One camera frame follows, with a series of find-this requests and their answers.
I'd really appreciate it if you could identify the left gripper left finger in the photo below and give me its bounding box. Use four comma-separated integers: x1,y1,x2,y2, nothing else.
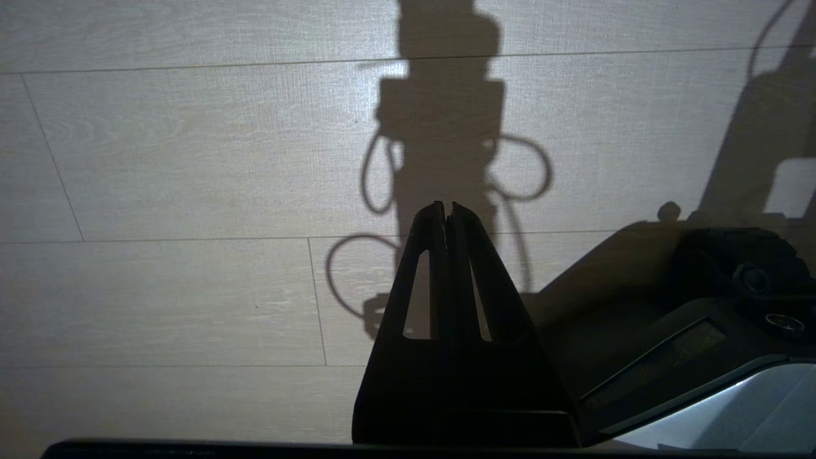
352,201,451,446

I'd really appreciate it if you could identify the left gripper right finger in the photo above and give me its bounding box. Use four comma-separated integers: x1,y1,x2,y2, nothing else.
446,202,579,447

